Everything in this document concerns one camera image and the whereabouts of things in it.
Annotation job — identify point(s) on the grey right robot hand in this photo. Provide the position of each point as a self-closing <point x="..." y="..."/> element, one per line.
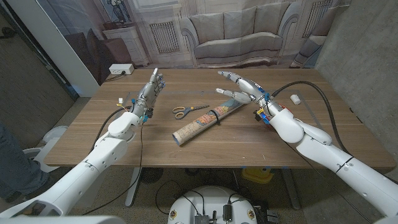
<point x="250" y="90"/>

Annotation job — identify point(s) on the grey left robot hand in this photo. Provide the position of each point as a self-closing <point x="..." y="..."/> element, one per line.
<point x="147" y="93"/>

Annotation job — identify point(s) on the black band around map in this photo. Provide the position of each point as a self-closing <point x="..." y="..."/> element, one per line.
<point x="215" y="115"/>

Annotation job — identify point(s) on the paper map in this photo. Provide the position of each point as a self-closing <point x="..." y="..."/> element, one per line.
<point x="199" y="123"/>

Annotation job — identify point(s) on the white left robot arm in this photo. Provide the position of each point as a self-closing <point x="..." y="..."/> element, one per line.
<point x="84" y="174"/>

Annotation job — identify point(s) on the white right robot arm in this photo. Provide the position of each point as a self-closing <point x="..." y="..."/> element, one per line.
<point x="342" y="161"/>

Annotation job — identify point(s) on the white robot base with electronics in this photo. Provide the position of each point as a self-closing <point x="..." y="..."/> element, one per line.
<point x="211" y="199"/>

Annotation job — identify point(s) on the white power strip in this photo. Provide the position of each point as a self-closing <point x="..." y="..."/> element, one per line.
<point x="121" y="68"/>

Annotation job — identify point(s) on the small white cylinder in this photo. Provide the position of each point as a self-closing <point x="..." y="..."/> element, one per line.
<point x="295" y="99"/>

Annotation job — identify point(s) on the printed living room backdrop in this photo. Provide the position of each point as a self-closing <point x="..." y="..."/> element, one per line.
<point x="239" y="31"/>

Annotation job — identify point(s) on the black round floor object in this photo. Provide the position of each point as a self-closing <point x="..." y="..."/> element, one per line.
<point x="151" y="175"/>

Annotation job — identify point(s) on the yellow plastic object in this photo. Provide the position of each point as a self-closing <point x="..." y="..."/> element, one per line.
<point x="256" y="175"/>

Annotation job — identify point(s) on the white table leg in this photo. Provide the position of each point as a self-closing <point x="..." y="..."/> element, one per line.
<point x="133" y="189"/>

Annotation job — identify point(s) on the white floor stand base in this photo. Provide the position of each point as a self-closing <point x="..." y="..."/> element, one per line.
<point x="54" y="132"/>

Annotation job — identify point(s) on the grey table leg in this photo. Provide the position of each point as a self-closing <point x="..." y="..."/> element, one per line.
<point x="292" y="193"/>

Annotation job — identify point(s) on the person leg in jeans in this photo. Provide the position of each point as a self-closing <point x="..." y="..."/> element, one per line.
<point x="15" y="165"/>

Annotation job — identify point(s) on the white robot torso edge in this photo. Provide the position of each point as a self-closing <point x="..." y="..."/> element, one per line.
<point x="62" y="220"/>

